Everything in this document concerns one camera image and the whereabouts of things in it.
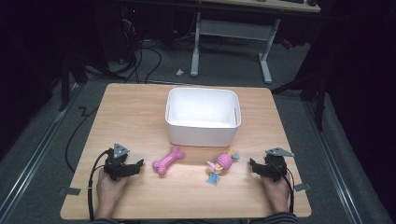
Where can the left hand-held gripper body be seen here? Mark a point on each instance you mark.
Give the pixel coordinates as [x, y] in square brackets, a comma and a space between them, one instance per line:
[115, 165]

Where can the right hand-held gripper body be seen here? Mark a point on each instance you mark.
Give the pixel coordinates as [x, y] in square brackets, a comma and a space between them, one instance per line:
[276, 168]

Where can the pink bone toy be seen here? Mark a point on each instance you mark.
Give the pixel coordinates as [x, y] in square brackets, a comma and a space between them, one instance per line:
[168, 161]

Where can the pink candy-shaped toy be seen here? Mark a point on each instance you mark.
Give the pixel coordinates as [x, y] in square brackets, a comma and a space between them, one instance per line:
[224, 161]

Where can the white plastic bin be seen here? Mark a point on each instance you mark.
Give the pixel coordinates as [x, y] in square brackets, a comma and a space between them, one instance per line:
[202, 133]

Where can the person's right hand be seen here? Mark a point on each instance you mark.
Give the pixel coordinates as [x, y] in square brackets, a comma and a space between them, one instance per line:
[278, 196]

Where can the person's left hand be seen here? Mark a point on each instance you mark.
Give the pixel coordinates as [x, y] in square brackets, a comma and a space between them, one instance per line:
[107, 193]

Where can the grey tape piece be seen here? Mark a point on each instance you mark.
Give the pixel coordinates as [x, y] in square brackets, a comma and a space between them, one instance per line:
[302, 187]
[71, 191]

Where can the dark metal stand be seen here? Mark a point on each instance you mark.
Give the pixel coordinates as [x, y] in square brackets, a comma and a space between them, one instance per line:
[320, 102]
[65, 84]

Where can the white paper scrap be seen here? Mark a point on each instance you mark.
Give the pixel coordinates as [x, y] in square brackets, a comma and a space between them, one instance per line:
[180, 72]

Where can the white-framed desk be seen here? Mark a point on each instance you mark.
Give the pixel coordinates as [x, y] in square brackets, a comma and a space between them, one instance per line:
[236, 29]

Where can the metal floor rail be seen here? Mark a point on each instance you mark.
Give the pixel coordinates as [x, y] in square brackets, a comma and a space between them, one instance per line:
[334, 161]
[34, 158]

